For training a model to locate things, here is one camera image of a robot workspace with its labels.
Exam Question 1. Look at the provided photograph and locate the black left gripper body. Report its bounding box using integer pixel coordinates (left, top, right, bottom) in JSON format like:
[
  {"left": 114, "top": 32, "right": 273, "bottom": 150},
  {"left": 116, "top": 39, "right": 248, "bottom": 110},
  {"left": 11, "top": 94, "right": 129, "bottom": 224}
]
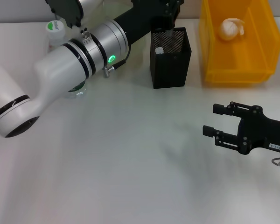
[{"left": 113, "top": 0, "right": 168, "bottom": 46}]

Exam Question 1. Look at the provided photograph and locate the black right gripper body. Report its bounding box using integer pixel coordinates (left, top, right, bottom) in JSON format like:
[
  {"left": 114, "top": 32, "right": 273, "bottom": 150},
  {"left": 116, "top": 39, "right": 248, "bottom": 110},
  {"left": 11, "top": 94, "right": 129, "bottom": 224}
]
[{"left": 237, "top": 105, "right": 280, "bottom": 155}]

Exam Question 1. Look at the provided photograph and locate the white paper ball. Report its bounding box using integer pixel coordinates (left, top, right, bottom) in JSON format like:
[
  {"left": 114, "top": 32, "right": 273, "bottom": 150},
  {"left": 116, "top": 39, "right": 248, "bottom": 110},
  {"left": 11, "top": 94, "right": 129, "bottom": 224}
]
[{"left": 219, "top": 18, "right": 245, "bottom": 42}]

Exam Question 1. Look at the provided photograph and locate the clear green-label water bottle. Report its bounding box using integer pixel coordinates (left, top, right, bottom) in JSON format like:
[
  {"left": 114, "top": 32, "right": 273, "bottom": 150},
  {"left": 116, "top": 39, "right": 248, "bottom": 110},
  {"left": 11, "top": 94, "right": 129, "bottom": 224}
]
[{"left": 45, "top": 20, "right": 88, "bottom": 99}]

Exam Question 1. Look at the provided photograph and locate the black mesh pen holder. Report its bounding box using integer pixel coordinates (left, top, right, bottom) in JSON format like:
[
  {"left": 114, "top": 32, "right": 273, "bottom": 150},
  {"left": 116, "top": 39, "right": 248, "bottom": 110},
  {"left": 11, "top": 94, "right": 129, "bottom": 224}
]
[{"left": 150, "top": 27, "right": 192, "bottom": 89}]

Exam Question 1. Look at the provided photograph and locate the yellow plastic bin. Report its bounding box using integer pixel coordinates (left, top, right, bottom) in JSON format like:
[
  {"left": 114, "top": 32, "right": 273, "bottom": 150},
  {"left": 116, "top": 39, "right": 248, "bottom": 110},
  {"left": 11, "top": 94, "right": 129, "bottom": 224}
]
[{"left": 198, "top": 0, "right": 280, "bottom": 84}]

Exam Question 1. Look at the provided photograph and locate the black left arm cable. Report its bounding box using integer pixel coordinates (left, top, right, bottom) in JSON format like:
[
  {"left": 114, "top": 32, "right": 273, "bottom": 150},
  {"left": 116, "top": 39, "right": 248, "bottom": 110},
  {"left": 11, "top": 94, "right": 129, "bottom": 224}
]
[{"left": 104, "top": 45, "right": 131, "bottom": 79}]

